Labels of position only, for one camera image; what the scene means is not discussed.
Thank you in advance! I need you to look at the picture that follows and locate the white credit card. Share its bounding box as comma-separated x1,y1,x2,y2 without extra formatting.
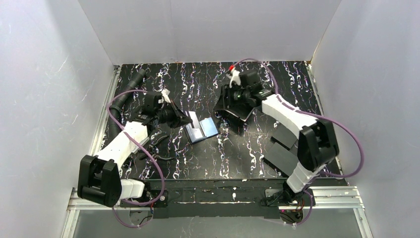
187,111,203,133

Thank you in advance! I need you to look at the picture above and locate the black plastic tray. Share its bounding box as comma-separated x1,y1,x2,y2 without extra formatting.
213,84,256,121

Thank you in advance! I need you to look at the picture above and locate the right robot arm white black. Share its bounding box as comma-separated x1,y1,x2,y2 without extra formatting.
214,65,339,206

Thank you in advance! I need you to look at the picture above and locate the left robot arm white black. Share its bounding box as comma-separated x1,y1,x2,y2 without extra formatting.
77,89,192,207

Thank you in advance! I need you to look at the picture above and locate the black pliers tool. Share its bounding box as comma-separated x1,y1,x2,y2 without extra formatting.
145,135,175,161

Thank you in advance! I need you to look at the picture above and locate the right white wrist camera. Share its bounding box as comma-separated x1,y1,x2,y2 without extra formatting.
227,65,241,88

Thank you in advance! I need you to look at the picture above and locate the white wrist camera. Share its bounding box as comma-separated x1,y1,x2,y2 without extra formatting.
227,65,241,88
158,89,171,104

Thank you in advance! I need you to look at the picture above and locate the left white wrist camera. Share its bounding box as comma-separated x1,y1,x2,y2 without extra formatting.
158,89,171,104

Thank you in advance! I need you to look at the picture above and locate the black corrugated hose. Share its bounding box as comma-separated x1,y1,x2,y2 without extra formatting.
107,68,147,139

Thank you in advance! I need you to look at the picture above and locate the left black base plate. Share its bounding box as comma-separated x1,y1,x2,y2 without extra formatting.
119,190,169,208

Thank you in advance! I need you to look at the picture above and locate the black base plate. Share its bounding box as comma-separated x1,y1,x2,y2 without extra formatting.
119,190,169,208
260,188,316,209

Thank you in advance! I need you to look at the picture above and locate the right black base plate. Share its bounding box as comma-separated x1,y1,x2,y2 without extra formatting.
260,188,316,209

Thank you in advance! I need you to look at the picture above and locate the aluminium frame rail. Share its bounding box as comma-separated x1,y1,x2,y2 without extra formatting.
61,185,372,238

